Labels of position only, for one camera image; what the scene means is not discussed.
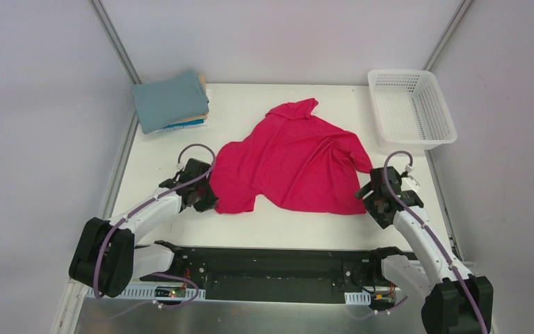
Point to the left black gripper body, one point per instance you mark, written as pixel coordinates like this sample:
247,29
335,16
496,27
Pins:
204,196

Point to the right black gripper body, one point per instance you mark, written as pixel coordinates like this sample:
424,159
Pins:
375,200

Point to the red t shirt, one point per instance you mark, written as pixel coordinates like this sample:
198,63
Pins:
295,159

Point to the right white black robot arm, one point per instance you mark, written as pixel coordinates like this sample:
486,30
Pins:
451,297

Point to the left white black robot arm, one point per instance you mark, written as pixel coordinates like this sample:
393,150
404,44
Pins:
107,257

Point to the folded blue white t shirt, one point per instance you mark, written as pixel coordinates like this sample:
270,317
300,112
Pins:
183,125

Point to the white plastic basket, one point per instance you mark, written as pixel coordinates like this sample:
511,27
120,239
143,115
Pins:
409,110

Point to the folded teal t shirt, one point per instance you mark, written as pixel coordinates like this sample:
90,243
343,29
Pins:
167,102

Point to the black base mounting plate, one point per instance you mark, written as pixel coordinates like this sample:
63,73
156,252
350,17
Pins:
273,275

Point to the folded beige t shirt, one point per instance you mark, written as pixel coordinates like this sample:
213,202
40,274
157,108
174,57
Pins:
202,80

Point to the right white cable duct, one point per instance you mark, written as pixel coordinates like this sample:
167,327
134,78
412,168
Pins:
357,298

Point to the white cable duct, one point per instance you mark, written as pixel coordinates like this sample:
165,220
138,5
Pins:
357,298
156,291

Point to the left white cable duct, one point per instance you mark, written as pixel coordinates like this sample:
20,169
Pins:
156,291

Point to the left aluminium corner post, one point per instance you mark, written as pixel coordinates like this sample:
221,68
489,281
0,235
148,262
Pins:
115,40

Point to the aluminium corner post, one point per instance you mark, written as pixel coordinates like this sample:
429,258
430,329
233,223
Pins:
115,40
454,23

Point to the right aluminium corner post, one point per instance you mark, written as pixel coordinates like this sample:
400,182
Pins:
454,23

